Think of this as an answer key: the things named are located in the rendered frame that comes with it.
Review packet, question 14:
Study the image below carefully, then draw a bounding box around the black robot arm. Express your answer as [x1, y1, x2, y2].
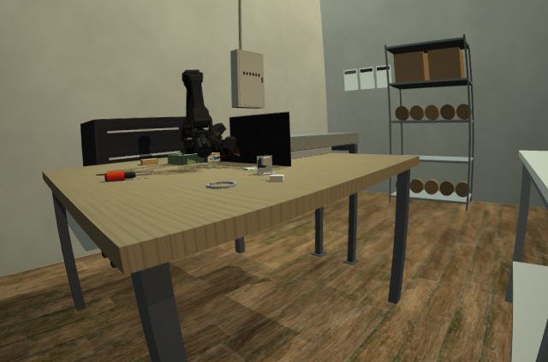
[181, 69, 226, 157]

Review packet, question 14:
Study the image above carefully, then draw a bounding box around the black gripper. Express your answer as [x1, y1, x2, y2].
[209, 132, 241, 153]

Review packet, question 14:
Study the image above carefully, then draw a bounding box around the red-handled screwdriver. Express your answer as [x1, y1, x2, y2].
[104, 171, 146, 181]

